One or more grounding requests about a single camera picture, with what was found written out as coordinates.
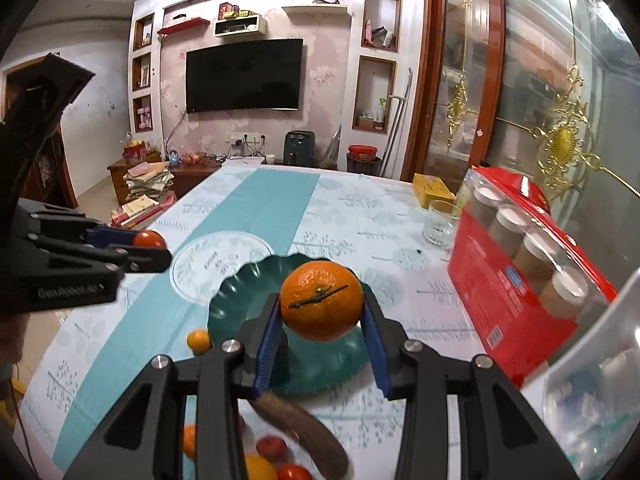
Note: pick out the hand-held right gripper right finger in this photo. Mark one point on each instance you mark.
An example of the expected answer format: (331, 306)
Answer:
(375, 355)

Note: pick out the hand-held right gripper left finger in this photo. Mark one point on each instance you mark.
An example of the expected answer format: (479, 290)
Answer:
(265, 352)

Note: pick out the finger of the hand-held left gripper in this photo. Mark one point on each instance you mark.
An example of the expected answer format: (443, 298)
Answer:
(107, 235)
(145, 262)

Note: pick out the red tomato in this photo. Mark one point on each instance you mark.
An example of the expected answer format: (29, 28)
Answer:
(149, 239)
(295, 473)

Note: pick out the dark green wavy plate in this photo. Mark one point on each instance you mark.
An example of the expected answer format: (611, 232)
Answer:
(235, 305)

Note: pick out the small kumquat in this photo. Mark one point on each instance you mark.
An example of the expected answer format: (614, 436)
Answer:
(198, 341)

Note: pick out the orange with stem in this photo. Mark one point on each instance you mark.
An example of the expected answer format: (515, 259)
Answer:
(320, 300)

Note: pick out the brown overripe banana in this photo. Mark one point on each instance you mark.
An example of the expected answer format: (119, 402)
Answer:
(310, 435)

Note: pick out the wrinkled red apple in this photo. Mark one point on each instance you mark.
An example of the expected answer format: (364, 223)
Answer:
(271, 447)

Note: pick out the large yellow grapefruit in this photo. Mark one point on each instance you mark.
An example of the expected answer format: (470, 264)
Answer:
(260, 469)

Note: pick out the small mandarin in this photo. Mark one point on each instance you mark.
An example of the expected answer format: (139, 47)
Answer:
(189, 442)

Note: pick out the stack of books and papers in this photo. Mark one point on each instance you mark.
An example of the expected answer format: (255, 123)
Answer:
(147, 182)

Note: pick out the brown wooden door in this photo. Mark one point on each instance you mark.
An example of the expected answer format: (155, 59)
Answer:
(50, 170)

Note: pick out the red snack box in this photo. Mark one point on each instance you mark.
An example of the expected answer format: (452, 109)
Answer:
(136, 151)

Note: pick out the wooden television cabinet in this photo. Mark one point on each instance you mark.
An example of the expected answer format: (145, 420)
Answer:
(200, 172)

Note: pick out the red box of cups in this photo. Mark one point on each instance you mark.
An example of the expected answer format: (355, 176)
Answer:
(480, 280)

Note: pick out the tree print tablecloth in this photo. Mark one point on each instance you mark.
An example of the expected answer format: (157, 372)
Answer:
(350, 220)

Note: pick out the clear drinking glass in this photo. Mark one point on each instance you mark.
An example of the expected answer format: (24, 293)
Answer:
(440, 225)

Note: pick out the yellow cardboard box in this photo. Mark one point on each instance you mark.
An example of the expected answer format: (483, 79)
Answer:
(430, 190)

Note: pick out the dark grey air fryer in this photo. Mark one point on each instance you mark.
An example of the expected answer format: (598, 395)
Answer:
(300, 149)

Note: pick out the red round tin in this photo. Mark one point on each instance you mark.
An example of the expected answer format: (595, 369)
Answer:
(363, 152)

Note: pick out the white plastic container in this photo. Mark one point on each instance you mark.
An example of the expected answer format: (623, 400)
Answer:
(590, 400)

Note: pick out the metal crutches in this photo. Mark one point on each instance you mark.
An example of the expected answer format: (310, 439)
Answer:
(397, 125)

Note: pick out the red box on shelf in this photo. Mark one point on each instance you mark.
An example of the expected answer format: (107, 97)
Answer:
(228, 11)

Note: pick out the small gold door ornament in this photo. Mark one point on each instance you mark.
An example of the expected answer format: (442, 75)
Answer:
(457, 105)

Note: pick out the large gold door ornament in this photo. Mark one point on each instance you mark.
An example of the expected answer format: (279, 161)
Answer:
(565, 140)

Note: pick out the wooden framed glass door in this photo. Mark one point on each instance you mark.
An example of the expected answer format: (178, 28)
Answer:
(435, 60)

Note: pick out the white wall socket strip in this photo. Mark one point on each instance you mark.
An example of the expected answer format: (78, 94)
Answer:
(245, 138)

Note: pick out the black wall television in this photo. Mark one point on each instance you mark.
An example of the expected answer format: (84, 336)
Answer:
(245, 75)

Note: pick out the red wall shelf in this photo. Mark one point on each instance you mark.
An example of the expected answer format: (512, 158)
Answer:
(182, 26)

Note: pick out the white box wall shelf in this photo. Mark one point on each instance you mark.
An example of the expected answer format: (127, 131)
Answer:
(240, 26)

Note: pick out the white flat wall shelf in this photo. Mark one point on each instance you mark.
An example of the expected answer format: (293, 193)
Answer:
(315, 8)

